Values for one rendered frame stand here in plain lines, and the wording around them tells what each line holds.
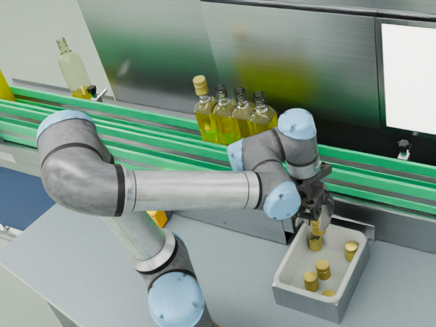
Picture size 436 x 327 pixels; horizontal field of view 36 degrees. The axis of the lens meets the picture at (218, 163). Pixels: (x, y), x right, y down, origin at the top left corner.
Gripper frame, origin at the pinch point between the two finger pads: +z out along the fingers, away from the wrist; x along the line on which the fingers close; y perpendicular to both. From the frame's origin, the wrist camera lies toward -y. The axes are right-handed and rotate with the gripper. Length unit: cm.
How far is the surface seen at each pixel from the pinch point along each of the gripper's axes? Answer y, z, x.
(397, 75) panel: -29.6, -24.1, 12.2
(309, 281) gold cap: 10.7, 10.5, 0.6
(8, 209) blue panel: -9, 45, -137
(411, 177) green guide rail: -20.5, 0.5, 17.6
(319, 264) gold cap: 5.1, 10.5, 1.2
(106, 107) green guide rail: -24, -4, -79
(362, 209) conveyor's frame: -11.3, 5.6, 7.4
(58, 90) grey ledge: -36, 4, -112
